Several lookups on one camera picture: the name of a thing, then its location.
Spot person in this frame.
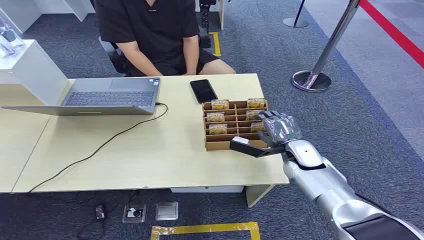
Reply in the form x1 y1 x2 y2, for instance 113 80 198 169
94 0 237 78

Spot black laptop power cable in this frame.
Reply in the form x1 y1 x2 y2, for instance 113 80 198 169
27 102 169 194

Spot cardboard card organiser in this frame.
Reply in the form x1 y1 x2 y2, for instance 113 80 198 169
201 98 271 152

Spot closed steel floor socket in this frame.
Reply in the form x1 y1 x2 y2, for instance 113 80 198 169
155 201 179 222

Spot chrome stanchion post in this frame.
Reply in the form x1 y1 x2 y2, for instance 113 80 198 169
291 0 362 93

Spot white display pedestal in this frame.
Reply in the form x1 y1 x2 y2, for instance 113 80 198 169
0 39 71 107

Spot dark stanchion post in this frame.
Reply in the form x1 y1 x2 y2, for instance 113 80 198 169
282 0 309 29

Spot red barrier belt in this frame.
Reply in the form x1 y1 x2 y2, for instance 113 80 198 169
358 0 424 70

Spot black tripod stand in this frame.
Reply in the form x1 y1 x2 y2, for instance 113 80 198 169
198 0 217 33

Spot black power adapter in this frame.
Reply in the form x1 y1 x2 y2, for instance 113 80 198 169
95 204 107 221

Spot black smartphone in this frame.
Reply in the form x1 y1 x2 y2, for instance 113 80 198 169
189 79 219 104

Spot wooden desk leg panel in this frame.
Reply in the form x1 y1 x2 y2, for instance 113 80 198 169
244 184 275 209

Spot white under-desk rail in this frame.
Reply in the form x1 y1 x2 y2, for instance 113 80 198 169
170 185 245 194

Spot white furniture panels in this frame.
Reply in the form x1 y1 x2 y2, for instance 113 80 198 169
0 0 97 34

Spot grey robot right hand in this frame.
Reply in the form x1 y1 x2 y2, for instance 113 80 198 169
257 110 303 149

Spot open floor socket box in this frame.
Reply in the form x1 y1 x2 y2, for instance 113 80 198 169
121 203 147 224

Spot grey open laptop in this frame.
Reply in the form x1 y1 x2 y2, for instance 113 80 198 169
0 77 162 117

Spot clear acrylic display case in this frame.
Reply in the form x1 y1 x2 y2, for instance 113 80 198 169
0 8 27 61

